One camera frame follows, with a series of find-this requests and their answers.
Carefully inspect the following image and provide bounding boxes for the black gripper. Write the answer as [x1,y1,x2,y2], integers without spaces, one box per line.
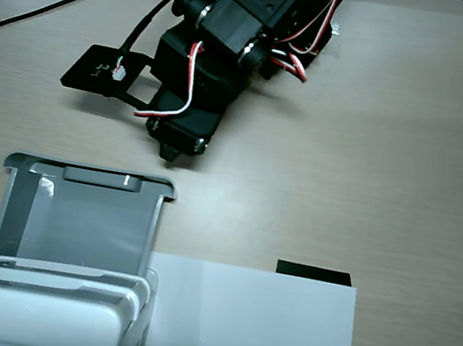
[136,20,267,175]

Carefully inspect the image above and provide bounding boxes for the grey plastic drawer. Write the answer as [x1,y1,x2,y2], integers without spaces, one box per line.
[0,149,181,285]

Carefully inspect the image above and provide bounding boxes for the white plastic drawer cabinet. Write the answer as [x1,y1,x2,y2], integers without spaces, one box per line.
[0,244,161,346]

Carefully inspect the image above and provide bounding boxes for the white paper sheet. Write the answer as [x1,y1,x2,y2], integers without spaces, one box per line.
[134,251,367,346]

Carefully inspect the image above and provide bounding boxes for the red white gripper servo wire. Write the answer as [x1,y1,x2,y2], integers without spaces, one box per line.
[132,33,205,127]

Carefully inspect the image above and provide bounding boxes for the black wrist camera board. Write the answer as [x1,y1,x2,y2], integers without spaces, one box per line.
[57,40,163,111]

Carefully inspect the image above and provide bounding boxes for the black camera cable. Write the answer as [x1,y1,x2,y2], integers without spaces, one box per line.
[115,0,211,82]

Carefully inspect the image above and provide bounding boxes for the red white arm servo wires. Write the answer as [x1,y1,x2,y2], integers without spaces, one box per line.
[267,0,349,88]

